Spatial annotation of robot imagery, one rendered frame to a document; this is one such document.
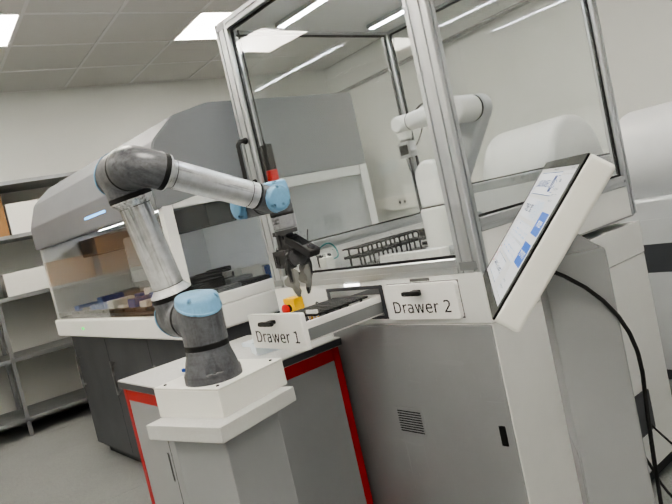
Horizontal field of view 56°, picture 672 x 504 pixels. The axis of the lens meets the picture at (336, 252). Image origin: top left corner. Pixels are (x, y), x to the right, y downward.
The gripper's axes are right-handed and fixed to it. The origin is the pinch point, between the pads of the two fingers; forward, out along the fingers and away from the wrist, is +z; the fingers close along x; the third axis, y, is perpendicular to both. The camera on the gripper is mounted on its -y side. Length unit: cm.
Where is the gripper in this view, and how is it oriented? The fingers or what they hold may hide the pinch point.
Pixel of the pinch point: (304, 291)
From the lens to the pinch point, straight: 199.2
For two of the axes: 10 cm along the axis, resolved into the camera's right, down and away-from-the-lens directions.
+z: 2.3, 9.7, 0.8
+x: -7.2, 2.2, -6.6
